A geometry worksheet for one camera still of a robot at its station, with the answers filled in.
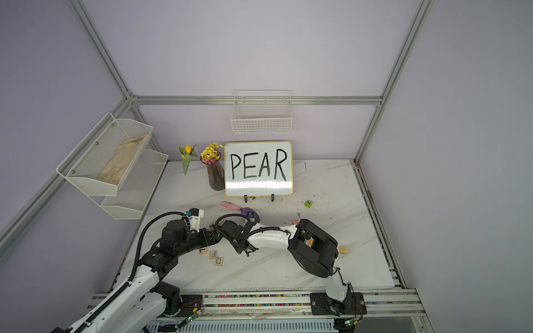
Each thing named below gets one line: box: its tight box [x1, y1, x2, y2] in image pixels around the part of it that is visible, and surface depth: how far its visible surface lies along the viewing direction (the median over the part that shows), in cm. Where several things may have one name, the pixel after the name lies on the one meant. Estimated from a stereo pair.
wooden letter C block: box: [213, 257, 225, 267], surface depth 85 cm
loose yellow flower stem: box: [179, 143, 200, 176], surface depth 92 cm
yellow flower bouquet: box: [200, 142, 224, 165], surface depth 92 cm
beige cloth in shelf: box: [97, 133, 148, 186], surface depth 82 cm
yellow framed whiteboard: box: [224, 140, 294, 198], surface depth 103 cm
